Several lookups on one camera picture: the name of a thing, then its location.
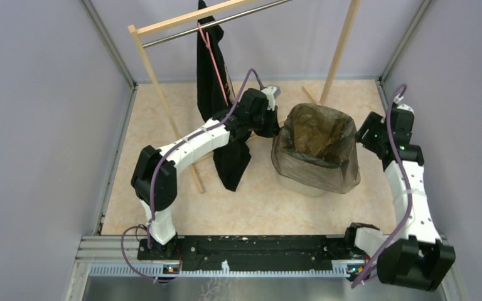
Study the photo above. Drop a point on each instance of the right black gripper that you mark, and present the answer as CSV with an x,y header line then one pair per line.
x,y
373,121

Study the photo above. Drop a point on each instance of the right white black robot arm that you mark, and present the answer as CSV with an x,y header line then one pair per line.
x,y
413,255

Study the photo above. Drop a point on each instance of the metal hanging rod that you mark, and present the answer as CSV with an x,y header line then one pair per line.
x,y
215,23

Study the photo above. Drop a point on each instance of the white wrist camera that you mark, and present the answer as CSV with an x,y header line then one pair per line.
x,y
400,110
271,93

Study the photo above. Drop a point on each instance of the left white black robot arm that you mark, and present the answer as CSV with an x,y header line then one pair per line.
x,y
155,176

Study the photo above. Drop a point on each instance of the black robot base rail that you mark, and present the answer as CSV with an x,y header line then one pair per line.
x,y
270,253

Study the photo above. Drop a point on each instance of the beige plastic trash bin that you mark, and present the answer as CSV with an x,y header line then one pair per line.
x,y
300,188

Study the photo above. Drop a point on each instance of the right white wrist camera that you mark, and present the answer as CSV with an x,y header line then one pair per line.
x,y
400,110

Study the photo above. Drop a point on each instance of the dark translucent trash bag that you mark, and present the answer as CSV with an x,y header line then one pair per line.
x,y
316,147

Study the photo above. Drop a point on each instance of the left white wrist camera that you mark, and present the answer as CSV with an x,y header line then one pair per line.
x,y
271,93

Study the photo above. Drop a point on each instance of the pink wire hanger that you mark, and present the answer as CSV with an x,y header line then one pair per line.
x,y
206,39

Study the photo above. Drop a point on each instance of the black t-shirt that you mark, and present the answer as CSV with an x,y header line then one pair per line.
x,y
231,160

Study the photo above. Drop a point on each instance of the wooden clothes rack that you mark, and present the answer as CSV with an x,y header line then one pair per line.
x,y
138,34

